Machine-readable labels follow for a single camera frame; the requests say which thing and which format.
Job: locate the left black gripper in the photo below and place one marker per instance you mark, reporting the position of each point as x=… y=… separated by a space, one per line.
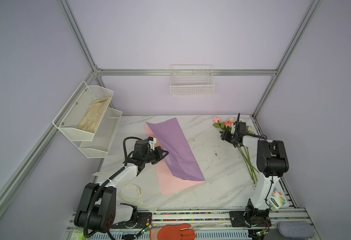
x=159 y=150

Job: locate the lower white mesh shelf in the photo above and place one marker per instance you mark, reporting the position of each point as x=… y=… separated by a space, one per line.
x=100 y=146

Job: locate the green white packet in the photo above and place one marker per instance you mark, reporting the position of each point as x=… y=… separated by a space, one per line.
x=77 y=235

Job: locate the colourful tissue pack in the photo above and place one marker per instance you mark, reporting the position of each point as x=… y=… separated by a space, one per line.
x=278 y=200

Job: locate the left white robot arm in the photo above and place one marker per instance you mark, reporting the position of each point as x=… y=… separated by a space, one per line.
x=98 y=210

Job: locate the grey cloth pad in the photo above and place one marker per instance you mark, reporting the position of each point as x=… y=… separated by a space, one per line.
x=296 y=230

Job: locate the beige cloth in shelf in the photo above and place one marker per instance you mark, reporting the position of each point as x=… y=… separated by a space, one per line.
x=93 y=115

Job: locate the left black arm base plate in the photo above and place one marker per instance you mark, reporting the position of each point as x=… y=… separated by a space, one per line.
x=138 y=221

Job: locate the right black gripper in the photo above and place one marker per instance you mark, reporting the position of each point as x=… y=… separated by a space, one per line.
x=226 y=136

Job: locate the white fake rose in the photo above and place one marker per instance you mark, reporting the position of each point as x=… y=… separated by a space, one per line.
x=250 y=129

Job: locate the cream ribbon roll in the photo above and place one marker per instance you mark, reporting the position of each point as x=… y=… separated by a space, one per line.
x=131 y=194

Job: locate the upper white mesh shelf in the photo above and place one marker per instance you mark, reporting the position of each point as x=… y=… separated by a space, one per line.
x=80 y=118

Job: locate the light pink fake rose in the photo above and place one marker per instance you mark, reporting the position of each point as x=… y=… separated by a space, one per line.
x=217 y=123

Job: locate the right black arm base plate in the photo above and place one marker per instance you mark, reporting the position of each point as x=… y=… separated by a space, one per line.
x=249 y=220

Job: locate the white wire wall basket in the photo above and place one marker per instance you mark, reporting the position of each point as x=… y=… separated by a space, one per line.
x=191 y=81

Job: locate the deep pink fake rose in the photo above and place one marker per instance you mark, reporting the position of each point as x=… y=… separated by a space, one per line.
x=244 y=153

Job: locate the white mesh shelf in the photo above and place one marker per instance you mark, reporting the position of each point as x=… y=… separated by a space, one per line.
x=100 y=146
x=80 y=118

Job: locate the orange rubber glove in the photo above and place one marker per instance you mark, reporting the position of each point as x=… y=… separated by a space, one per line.
x=173 y=232

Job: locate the pink purple wrapping paper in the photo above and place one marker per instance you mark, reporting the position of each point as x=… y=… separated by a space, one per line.
x=179 y=170

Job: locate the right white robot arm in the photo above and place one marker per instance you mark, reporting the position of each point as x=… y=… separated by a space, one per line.
x=267 y=162

